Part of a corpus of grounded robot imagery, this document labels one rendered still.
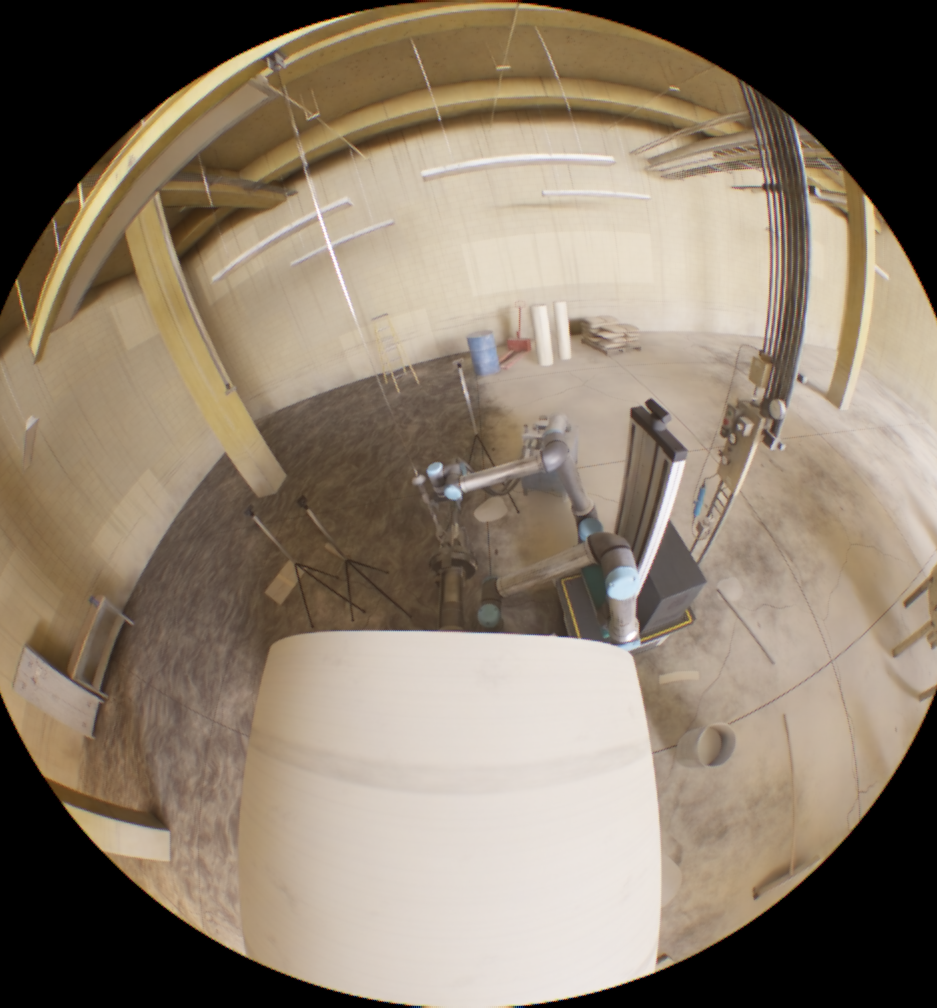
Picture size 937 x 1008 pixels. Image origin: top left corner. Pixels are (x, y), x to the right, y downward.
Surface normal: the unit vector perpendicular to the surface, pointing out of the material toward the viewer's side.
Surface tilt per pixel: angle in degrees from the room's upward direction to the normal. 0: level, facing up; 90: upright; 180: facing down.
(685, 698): 0
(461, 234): 90
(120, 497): 90
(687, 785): 0
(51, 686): 90
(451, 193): 90
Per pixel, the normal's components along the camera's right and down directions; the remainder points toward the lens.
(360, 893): -0.15, -0.71
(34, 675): 0.98, -0.16
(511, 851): 0.20, -0.71
